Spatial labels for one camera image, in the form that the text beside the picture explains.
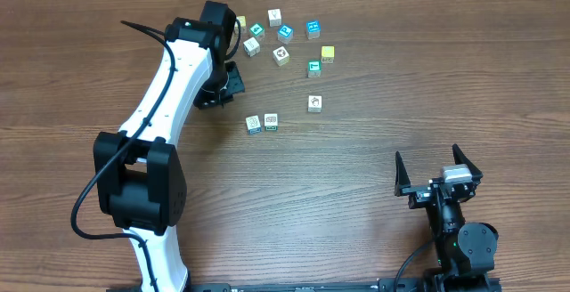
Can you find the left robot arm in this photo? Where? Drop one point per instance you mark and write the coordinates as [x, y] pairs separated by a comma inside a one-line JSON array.
[[138, 175]]

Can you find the white block green edge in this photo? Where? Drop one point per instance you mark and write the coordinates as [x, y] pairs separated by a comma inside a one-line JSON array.
[[271, 121]]

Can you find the white top block rear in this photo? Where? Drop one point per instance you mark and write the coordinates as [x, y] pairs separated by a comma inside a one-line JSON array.
[[274, 17]]

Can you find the yellow top block rear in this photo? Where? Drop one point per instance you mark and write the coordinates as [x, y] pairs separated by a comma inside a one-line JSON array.
[[240, 25]]

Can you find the green top block right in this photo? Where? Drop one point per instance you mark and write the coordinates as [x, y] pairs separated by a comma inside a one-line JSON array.
[[314, 68]]

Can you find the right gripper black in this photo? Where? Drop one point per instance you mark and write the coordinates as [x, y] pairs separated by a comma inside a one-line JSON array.
[[420, 194]]

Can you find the blue top block right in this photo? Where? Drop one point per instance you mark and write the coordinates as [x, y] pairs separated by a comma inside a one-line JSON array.
[[313, 29]]

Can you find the yellow top block right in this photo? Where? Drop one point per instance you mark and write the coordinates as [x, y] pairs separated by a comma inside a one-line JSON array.
[[328, 54]]

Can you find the white block monkey picture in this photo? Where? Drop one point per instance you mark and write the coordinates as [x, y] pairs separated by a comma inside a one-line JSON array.
[[314, 103]]

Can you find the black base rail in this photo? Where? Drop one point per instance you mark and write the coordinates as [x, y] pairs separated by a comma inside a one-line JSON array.
[[382, 285]]

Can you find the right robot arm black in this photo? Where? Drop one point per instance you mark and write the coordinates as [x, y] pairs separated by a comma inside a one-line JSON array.
[[465, 251]]

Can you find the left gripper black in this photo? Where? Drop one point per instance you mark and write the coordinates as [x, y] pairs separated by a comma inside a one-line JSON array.
[[236, 83]]

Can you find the small green top block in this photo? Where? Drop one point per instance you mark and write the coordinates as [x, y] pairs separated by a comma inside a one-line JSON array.
[[257, 31]]

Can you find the white block animal picture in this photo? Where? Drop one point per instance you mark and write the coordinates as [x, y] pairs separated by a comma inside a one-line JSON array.
[[281, 56]]

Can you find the yellow block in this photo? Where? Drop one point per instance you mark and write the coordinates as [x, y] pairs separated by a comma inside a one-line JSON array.
[[240, 25], [328, 54]]

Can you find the blue P block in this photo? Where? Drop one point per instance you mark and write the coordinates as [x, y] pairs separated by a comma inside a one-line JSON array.
[[285, 34]]

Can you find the white block blue edge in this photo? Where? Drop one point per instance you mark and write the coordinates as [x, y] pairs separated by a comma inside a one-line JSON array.
[[253, 125]]

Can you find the white block blue side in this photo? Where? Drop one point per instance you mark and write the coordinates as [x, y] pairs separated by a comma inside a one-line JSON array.
[[251, 47]]

